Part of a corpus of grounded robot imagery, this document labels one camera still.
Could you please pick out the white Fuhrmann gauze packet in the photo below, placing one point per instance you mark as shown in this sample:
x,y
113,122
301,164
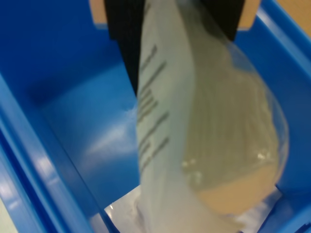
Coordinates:
x,y
167,121

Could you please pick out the flat clear-bagged gauze packet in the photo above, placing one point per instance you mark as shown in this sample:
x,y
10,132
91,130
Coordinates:
x,y
121,218

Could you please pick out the blue bin holding gauze packets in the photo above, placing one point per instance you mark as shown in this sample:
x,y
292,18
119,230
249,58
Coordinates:
x,y
60,109

